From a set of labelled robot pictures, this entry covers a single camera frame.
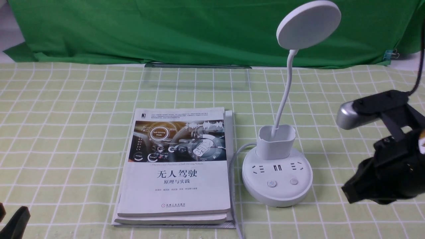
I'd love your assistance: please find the blue binder clip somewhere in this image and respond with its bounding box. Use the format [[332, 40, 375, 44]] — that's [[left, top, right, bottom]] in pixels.
[[383, 49, 400, 61]]

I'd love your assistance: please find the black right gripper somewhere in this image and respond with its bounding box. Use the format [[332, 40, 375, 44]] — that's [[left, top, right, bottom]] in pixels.
[[342, 129, 424, 205]]

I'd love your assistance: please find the green checkered tablecloth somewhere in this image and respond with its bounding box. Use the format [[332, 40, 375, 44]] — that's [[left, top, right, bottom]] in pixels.
[[0, 63, 425, 239]]

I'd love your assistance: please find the middle white book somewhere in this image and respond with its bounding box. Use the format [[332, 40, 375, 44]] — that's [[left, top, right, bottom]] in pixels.
[[111, 213, 233, 225]]

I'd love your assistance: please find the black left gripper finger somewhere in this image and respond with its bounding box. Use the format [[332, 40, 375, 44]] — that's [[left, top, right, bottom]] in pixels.
[[0, 206, 31, 239]]

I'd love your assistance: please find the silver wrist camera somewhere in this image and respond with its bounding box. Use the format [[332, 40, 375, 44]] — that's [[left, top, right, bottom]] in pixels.
[[336, 90, 425, 141]]

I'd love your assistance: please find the bottom thin white book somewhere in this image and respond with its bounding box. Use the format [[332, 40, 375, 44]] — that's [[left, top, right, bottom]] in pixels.
[[112, 110, 237, 229]]

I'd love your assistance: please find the white lamp power cord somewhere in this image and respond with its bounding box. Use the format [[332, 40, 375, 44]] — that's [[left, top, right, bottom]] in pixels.
[[229, 142, 258, 239]]

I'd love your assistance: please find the black camera cable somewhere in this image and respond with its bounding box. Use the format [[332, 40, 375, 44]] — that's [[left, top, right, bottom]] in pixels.
[[408, 23, 425, 97]]

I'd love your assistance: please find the green backdrop cloth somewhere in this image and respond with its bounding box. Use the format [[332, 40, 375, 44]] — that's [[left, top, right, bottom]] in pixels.
[[5, 0, 424, 68]]

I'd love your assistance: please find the self-driving textbook top book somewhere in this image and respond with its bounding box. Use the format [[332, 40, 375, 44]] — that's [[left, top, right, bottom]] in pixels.
[[117, 107, 231, 218]]

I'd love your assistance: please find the white desk lamp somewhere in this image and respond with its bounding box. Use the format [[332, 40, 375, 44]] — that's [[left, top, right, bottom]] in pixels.
[[241, 0, 342, 207]]

